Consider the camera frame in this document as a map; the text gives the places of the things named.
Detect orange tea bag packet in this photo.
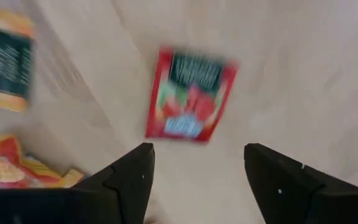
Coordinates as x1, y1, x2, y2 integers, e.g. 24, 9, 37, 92
0, 5, 37, 113
0, 133, 86, 190

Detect red tea bag packet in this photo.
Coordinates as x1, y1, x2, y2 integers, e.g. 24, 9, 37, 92
144, 45, 239, 144

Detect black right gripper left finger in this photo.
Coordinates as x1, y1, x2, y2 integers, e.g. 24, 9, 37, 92
0, 142, 156, 224

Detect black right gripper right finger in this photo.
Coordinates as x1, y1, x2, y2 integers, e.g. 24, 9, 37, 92
243, 142, 358, 224

